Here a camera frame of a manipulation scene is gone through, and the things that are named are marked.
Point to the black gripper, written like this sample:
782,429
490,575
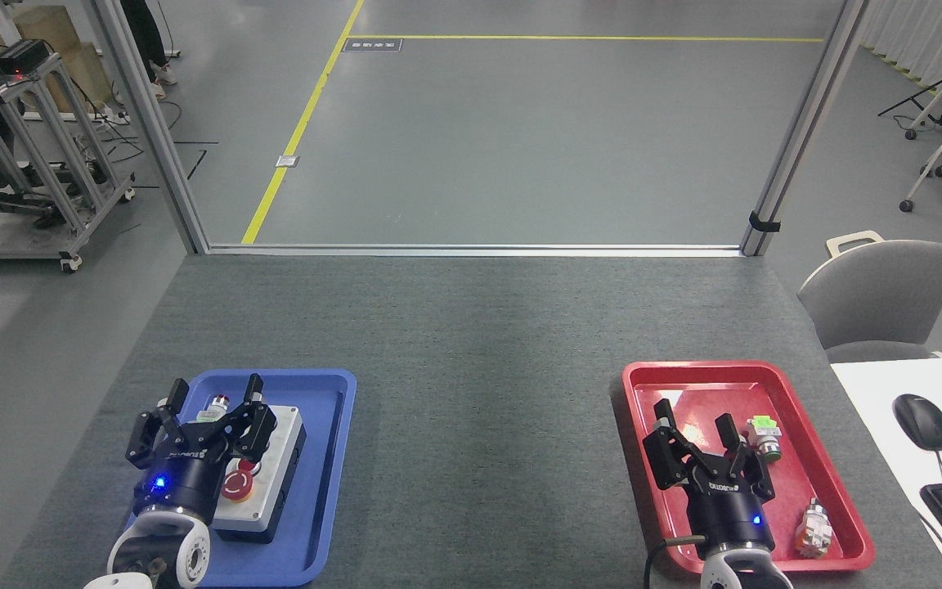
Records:
189,483
728,511

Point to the grey control box with buttons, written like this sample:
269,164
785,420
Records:
279,466

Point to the cardboard box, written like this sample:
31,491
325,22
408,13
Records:
78,61

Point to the black device box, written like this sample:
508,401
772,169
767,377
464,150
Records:
23,56

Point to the red plastic tray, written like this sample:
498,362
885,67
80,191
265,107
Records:
806,425

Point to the blue plastic tray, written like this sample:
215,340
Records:
324,458

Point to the white desk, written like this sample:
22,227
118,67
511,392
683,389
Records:
880,393

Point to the black computer mouse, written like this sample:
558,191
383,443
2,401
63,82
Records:
922,421

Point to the grey office chair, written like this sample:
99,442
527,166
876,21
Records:
880,298

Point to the silver floor socket plate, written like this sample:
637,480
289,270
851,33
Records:
287,161

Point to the person's legs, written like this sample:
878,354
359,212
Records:
144,33

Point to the black tripod stand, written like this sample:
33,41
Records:
917,94

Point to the white curtain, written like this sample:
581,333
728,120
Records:
929,29

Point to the red push button switch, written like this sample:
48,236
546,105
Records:
218,402

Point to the green push button switch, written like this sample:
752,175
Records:
765,433

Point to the black clip on post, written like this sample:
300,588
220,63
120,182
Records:
763,222

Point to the silver aluminium post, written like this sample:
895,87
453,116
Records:
806,123
152,123

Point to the silver aluminium rail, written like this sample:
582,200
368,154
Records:
471,249

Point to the aluminium frame cart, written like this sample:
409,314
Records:
38,147

